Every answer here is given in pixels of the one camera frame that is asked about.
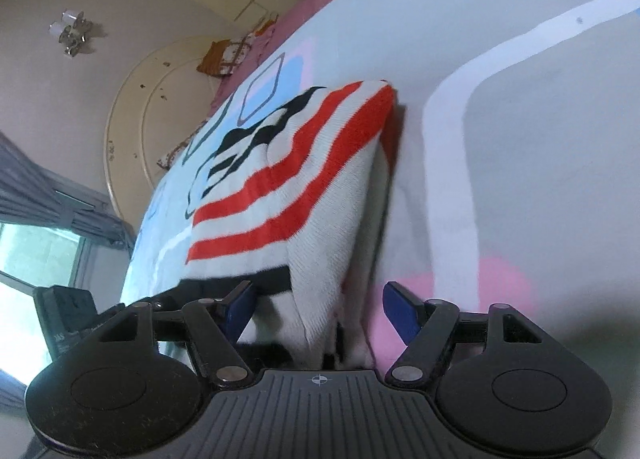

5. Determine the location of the striped knit sweater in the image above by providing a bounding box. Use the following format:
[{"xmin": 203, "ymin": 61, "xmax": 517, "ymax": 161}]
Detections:
[{"xmin": 179, "ymin": 81, "xmax": 395, "ymax": 369}]

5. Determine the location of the window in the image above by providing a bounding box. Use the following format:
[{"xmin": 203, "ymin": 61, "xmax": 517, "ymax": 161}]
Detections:
[{"xmin": 0, "ymin": 223, "xmax": 92, "ymax": 384}]

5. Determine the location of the grey curtain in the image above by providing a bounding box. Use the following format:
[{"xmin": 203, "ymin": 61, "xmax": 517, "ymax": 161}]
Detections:
[{"xmin": 1, "ymin": 134, "xmax": 134, "ymax": 252}]

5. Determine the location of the patterned small pillow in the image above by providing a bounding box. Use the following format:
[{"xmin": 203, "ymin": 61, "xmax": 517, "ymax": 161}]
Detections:
[{"xmin": 156, "ymin": 120, "xmax": 207, "ymax": 171}]

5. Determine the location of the cream round headboard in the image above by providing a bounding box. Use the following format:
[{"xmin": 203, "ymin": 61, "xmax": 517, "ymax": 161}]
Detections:
[{"xmin": 104, "ymin": 36, "xmax": 220, "ymax": 231}]

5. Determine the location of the orange plush pillow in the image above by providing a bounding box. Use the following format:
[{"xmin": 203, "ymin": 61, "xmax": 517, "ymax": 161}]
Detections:
[{"xmin": 196, "ymin": 34, "xmax": 255, "ymax": 78}]

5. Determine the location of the patterned bed sheet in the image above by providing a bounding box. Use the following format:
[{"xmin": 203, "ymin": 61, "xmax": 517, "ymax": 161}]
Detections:
[{"xmin": 122, "ymin": 0, "xmax": 639, "ymax": 370}]

